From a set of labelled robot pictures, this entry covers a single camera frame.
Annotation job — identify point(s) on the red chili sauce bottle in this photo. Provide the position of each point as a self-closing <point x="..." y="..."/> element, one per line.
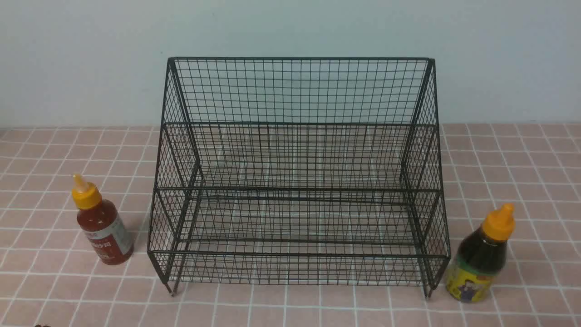
<point x="101" y="224"/>

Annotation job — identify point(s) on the dark soy sauce bottle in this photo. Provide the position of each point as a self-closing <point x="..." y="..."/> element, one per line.
<point x="481" y="256"/>

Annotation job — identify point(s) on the black wire mesh shelf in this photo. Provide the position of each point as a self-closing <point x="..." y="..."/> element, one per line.
<point x="299" y="170"/>

